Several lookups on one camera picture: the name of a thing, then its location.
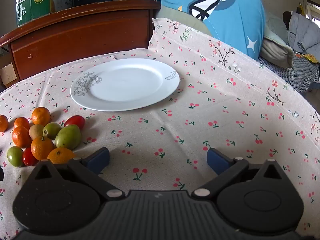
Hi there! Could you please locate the brown wooden bedside cabinet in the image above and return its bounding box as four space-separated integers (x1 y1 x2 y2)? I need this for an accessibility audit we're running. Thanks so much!
0 0 162 82

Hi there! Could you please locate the beige and teal pillow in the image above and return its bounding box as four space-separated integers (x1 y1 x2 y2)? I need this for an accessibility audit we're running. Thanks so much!
261 12 295 68

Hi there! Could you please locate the pale green bed sheet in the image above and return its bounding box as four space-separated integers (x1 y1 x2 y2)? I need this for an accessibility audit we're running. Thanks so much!
156 5 213 37

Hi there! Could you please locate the dark checked blanket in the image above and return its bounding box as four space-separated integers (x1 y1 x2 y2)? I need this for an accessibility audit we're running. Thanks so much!
257 54 320 93

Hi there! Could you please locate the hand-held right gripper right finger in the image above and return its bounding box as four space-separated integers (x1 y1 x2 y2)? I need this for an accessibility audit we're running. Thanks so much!
192 148 293 198

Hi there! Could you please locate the plain cardboard box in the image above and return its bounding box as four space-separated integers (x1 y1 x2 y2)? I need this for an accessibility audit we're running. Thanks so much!
0 62 18 85

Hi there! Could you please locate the cherry print tablecloth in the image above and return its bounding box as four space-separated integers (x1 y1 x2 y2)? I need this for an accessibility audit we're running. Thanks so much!
0 17 320 240

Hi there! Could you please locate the yellow snack packet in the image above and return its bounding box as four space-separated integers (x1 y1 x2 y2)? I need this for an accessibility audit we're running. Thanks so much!
295 51 319 64

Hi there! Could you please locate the large green jujube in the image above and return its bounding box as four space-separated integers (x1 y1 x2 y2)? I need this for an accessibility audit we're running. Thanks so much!
55 125 82 150

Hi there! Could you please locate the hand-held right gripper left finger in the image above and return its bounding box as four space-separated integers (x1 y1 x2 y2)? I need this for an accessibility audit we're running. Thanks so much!
25 147 125 201

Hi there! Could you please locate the green and white carton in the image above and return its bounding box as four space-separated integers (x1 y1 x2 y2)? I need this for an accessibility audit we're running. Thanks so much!
16 0 75 27

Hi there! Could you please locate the grey padded jacket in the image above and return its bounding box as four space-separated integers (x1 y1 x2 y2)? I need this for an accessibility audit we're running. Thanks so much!
287 11 320 53

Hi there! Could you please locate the white plate with grey print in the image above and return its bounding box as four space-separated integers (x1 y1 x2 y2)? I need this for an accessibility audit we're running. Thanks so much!
70 58 180 112

